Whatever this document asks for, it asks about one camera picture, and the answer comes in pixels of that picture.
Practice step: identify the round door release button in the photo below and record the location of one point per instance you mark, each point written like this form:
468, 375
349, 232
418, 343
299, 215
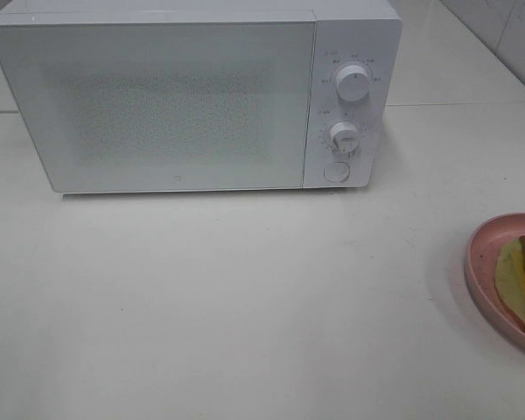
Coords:
337, 172

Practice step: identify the white microwave door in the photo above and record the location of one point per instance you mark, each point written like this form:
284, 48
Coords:
147, 108

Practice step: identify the pink plate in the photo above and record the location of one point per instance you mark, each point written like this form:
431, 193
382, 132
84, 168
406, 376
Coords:
481, 256

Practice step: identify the white bread sandwich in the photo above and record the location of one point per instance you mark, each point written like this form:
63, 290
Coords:
509, 279

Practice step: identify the white lower timer knob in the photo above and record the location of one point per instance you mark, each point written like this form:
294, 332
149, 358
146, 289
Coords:
344, 137

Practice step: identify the white upper power knob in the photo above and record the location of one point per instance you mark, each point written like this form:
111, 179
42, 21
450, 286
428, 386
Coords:
352, 82

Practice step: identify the white microwave oven body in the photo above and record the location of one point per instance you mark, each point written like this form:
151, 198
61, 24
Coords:
346, 32

